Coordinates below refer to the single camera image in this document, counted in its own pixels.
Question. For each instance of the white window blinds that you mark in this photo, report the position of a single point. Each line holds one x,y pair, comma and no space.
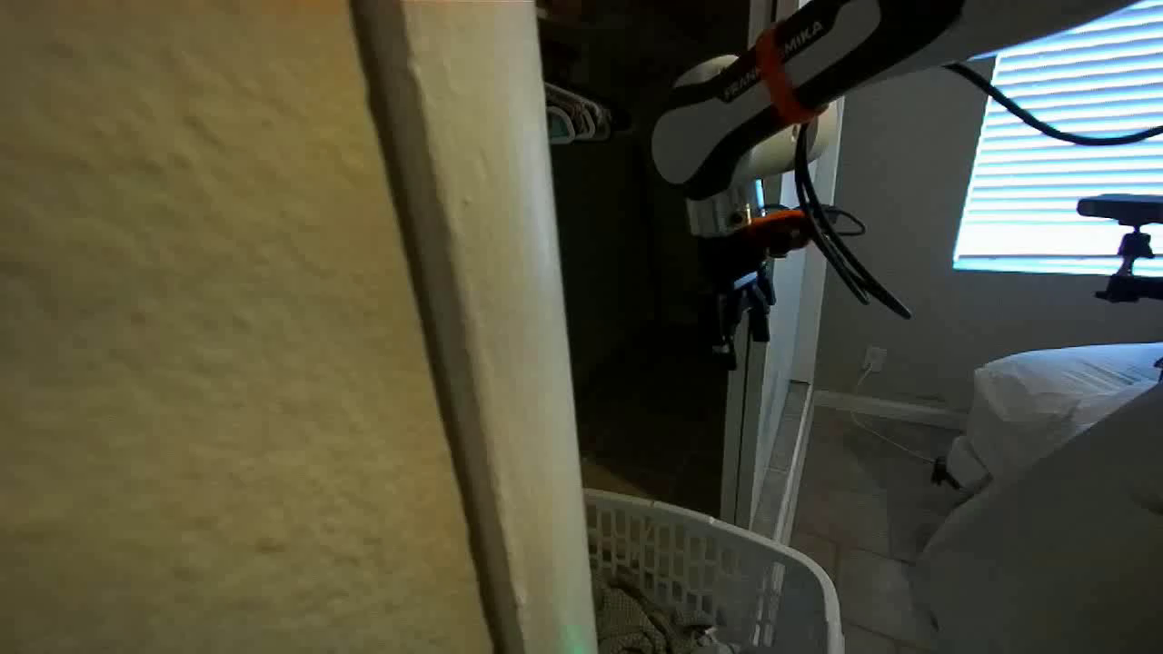
1066,133

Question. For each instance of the white wall outlet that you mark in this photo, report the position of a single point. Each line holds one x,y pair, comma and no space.
873,358

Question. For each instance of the white baseboard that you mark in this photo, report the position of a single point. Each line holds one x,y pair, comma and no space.
884,410

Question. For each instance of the white bed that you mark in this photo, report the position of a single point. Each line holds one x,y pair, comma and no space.
1054,395

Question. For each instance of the black camera on stand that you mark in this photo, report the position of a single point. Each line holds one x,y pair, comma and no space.
1127,237

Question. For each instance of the grey clothes pile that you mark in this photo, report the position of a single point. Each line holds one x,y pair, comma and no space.
637,620

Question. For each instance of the white door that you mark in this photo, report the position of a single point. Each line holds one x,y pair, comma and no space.
756,414

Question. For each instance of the bunch of clothes hangers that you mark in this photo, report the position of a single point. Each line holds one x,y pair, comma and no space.
575,113

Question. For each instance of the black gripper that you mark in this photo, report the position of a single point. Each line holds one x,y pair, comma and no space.
741,261

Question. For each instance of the white plastic laundry basket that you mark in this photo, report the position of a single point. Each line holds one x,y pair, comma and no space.
693,567

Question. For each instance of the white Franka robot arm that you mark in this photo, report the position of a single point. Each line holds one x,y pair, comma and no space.
775,85

